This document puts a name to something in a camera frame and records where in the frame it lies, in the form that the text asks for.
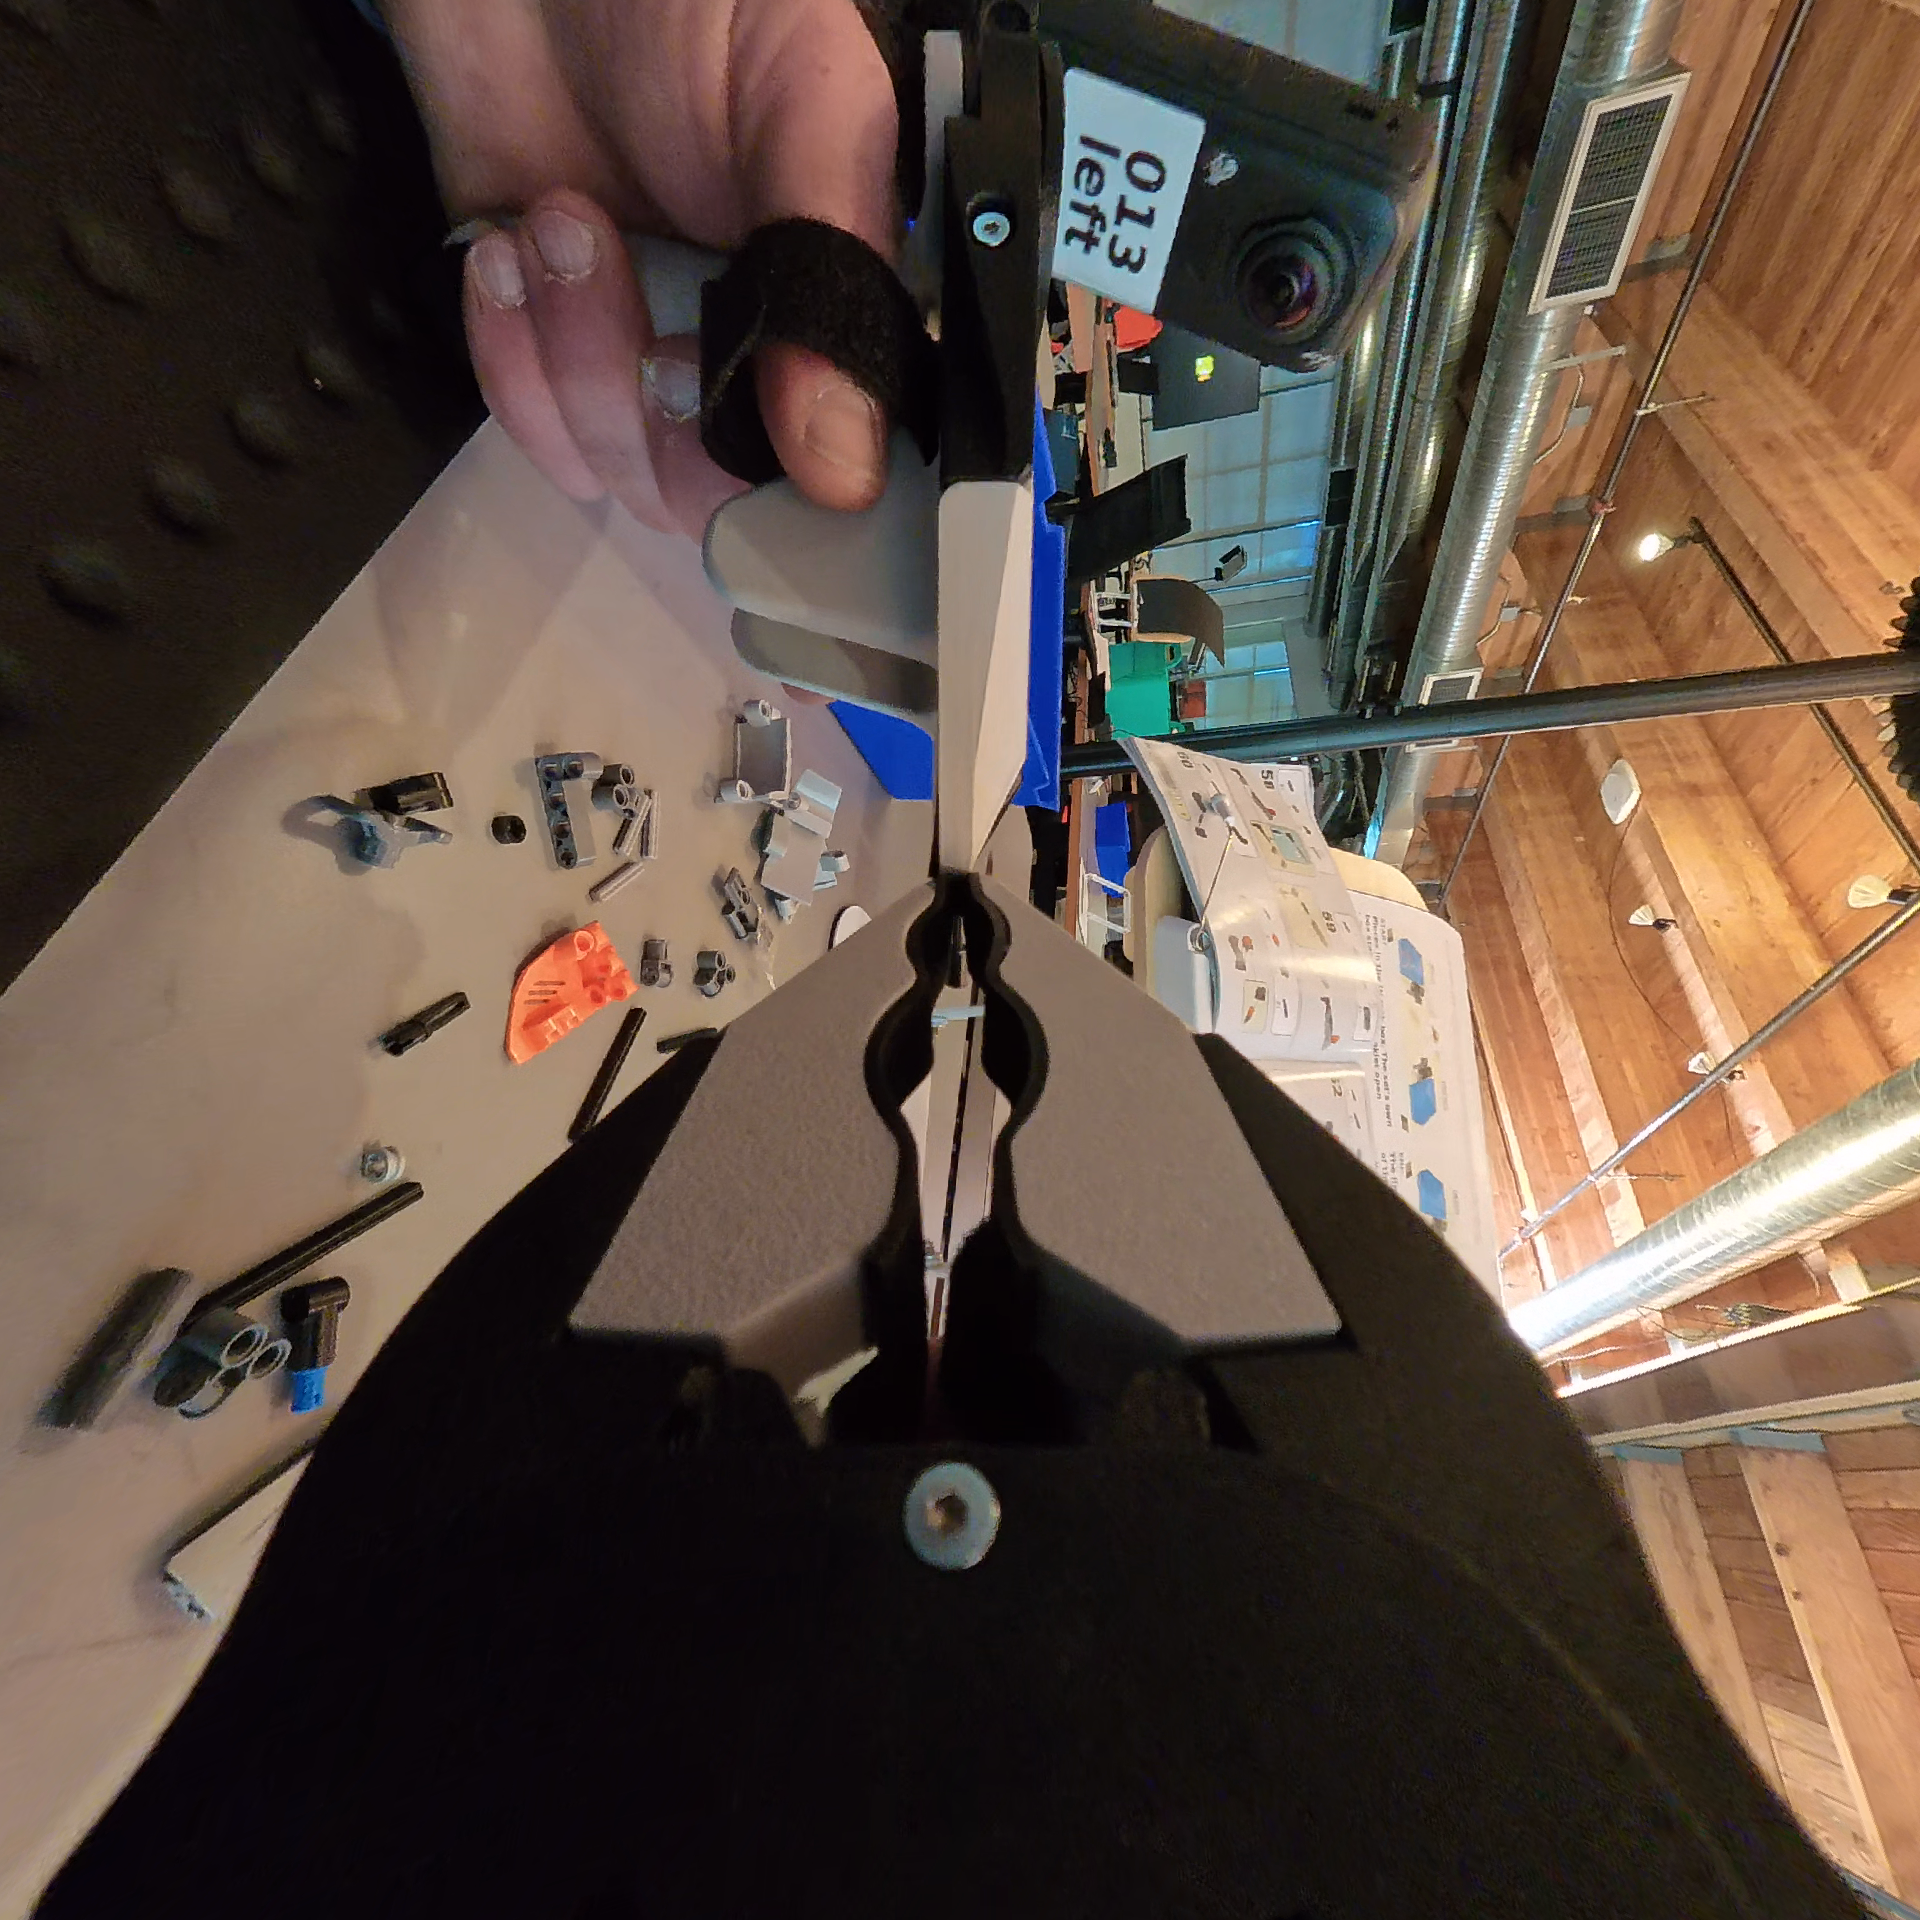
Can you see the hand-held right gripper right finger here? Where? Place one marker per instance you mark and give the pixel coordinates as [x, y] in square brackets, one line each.
[1168, 1202]

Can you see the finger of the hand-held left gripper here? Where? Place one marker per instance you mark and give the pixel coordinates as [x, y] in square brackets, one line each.
[985, 657]

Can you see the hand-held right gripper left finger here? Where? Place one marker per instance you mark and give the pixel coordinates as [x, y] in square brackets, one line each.
[750, 1202]

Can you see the blue plastic bin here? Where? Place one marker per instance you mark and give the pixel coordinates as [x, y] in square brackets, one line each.
[873, 746]

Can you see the person's left hand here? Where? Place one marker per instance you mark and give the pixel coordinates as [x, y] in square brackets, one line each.
[641, 117]

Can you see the long black axle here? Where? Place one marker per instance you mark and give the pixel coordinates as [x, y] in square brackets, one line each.
[609, 1070]

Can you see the light grey curved panel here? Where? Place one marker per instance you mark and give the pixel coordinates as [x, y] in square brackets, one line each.
[750, 744]
[804, 821]

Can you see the instruction booklet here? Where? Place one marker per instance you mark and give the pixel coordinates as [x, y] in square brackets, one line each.
[1325, 991]

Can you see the orange triangular panel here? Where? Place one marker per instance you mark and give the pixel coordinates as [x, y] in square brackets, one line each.
[569, 999]

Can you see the grey axle connector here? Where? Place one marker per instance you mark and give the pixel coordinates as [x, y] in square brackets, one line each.
[745, 901]

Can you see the small light grey bush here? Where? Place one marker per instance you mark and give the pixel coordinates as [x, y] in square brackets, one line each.
[383, 1161]

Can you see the black pin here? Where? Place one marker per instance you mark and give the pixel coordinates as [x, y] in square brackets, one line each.
[420, 1022]

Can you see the grey pin connector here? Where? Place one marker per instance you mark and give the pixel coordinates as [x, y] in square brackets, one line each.
[618, 821]

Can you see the medium black axle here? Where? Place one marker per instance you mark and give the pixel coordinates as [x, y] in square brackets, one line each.
[316, 1244]

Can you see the black connector with blue pin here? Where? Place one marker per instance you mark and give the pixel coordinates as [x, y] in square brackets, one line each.
[304, 1335]

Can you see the black clip connector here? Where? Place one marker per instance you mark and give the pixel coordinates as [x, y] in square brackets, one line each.
[410, 800]

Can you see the light grey long bar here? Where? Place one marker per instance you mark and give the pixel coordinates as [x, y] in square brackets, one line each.
[225, 1528]

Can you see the grey tube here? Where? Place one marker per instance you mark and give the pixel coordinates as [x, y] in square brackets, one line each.
[121, 1345]

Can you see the silver ventilation duct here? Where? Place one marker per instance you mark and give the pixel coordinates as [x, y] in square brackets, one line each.
[1485, 451]
[1747, 1202]

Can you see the black ceiling rail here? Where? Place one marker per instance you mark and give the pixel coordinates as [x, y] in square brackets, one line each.
[1493, 719]

